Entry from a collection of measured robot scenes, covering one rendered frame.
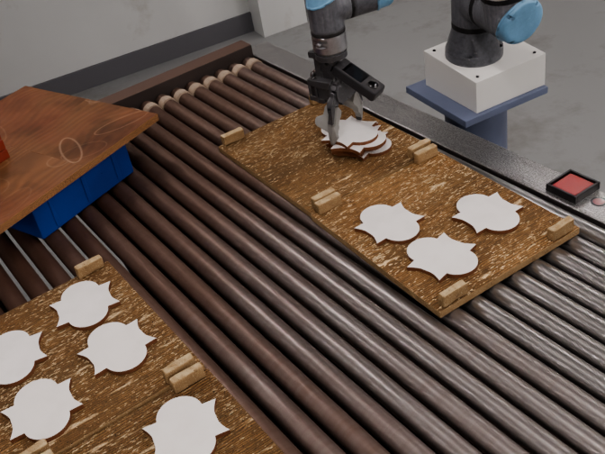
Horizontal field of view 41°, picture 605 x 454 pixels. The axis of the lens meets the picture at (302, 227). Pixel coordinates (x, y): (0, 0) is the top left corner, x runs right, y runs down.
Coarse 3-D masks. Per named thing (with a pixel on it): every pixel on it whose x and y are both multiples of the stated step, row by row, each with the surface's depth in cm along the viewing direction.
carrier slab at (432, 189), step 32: (448, 160) 179; (384, 192) 173; (416, 192) 171; (448, 192) 170; (480, 192) 168; (512, 192) 166; (320, 224) 169; (352, 224) 166; (448, 224) 161; (544, 224) 156; (384, 256) 156; (480, 256) 152; (512, 256) 150; (416, 288) 147; (480, 288) 145
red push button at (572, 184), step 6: (570, 174) 170; (564, 180) 168; (570, 180) 168; (576, 180) 167; (582, 180) 167; (558, 186) 167; (564, 186) 166; (570, 186) 166; (576, 186) 166; (582, 186) 165; (588, 186) 165; (570, 192) 164; (576, 192) 164
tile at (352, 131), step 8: (344, 120) 191; (352, 120) 191; (344, 128) 188; (352, 128) 188; (360, 128) 187; (368, 128) 187; (328, 136) 186; (344, 136) 185; (352, 136) 185; (360, 136) 184; (368, 136) 184; (376, 136) 184; (344, 144) 182; (352, 144) 183; (360, 144) 183
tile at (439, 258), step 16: (416, 240) 157; (432, 240) 156; (448, 240) 155; (416, 256) 153; (432, 256) 152; (448, 256) 151; (464, 256) 151; (432, 272) 148; (448, 272) 148; (464, 272) 147
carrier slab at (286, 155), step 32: (288, 128) 202; (320, 128) 200; (384, 128) 195; (256, 160) 192; (288, 160) 190; (320, 160) 188; (352, 160) 185; (384, 160) 183; (288, 192) 179; (320, 192) 177; (352, 192) 175
